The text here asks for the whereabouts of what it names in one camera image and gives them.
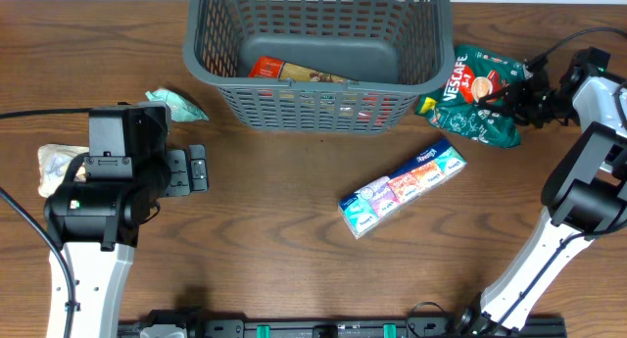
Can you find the beige paper bag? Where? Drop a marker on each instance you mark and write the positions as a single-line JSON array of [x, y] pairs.
[[54, 166]]

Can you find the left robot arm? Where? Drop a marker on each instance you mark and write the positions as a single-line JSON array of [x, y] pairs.
[[93, 212]]

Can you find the green Nescafe coffee bag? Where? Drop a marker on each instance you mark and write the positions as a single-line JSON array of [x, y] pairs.
[[454, 106]]

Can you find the small teal snack packet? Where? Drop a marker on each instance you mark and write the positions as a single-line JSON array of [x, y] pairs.
[[182, 110]]

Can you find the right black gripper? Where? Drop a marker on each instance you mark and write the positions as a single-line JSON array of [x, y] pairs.
[[517, 111]]

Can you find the Kleenex tissue multipack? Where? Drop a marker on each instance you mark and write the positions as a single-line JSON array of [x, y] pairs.
[[373, 203]]

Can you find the red spaghetti pasta packet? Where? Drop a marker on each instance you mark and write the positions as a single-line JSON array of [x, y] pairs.
[[267, 67]]

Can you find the grey plastic lattice basket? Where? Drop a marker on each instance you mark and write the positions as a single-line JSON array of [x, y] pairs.
[[398, 49]]

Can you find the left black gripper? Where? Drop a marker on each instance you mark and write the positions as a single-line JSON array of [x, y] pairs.
[[198, 181]]

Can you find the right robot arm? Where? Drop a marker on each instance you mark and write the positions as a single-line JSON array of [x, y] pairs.
[[584, 197]]

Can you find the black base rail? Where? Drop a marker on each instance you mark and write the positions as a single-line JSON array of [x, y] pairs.
[[191, 324]]

